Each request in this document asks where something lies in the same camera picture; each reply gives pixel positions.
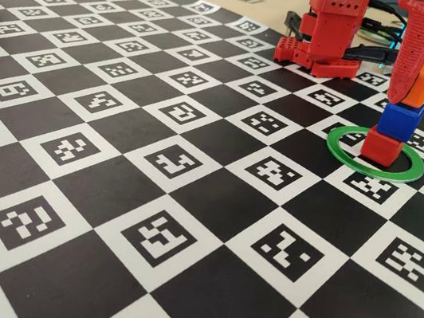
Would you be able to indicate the red perforated robot base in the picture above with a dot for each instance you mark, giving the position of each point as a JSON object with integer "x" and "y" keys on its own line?
{"x": 331, "y": 69}

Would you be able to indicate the blue cube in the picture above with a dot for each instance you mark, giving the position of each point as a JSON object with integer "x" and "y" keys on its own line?
{"x": 399, "y": 122}

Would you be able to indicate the green white disc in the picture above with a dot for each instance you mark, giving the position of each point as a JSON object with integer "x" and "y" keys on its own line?
{"x": 372, "y": 36}

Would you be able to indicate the red robot arm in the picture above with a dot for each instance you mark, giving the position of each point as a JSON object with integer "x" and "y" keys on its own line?
{"x": 334, "y": 25}

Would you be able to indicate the red cube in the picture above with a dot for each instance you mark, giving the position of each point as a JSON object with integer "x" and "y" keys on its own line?
{"x": 381, "y": 149}

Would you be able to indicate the black white marker checkerboard mat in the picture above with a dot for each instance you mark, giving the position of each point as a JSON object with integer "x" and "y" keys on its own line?
{"x": 203, "y": 214}

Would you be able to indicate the black power plug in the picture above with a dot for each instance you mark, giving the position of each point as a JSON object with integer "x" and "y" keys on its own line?
{"x": 373, "y": 54}

